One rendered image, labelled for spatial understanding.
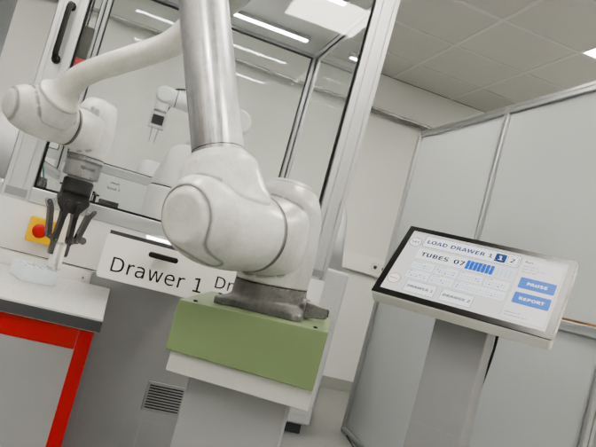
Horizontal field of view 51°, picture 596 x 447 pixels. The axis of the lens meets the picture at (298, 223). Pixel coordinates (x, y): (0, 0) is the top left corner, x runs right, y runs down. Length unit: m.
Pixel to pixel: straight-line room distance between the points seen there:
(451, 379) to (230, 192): 1.08
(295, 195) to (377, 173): 4.39
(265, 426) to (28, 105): 0.88
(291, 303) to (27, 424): 0.59
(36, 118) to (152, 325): 0.75
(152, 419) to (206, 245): 1.08
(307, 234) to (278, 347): 0.23
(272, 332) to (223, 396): 0.17
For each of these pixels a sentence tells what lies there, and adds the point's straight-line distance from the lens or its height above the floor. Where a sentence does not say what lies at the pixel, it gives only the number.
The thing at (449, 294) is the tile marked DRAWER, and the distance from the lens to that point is 1.87.
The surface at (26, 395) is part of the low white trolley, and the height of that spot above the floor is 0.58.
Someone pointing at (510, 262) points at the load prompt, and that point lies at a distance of 1.96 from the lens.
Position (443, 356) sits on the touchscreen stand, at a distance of 1.94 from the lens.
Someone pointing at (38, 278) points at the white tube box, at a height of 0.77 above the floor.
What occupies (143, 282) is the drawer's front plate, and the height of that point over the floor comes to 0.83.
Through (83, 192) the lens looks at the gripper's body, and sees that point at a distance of 1.67.
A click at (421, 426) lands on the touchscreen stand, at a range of 1.97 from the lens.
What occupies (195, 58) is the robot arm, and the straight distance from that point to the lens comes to 1.23.
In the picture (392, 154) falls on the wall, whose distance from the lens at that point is 5.70.
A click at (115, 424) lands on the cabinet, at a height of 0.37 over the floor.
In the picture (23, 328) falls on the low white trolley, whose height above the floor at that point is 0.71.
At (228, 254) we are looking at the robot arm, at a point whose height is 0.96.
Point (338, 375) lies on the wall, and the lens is 5.66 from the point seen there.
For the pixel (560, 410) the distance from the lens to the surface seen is 2.61.
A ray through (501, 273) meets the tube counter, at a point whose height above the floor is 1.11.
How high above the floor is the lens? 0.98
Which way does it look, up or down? 4 degrees up
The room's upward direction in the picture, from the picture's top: 15 degrees clockwise
